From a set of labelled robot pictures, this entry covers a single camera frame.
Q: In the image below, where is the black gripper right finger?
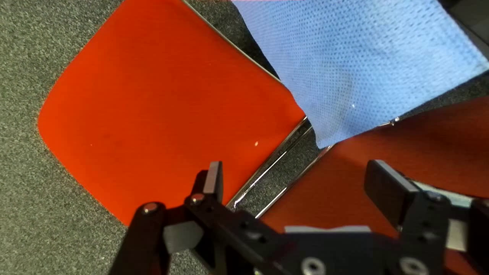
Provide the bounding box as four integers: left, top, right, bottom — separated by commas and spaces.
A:
363, 158, 418, 227

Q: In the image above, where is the blue cloth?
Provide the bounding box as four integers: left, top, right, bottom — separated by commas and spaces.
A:
230, 0, 489, 148

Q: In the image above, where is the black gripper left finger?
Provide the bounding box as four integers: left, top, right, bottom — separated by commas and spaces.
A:
185, 161, 223, 204

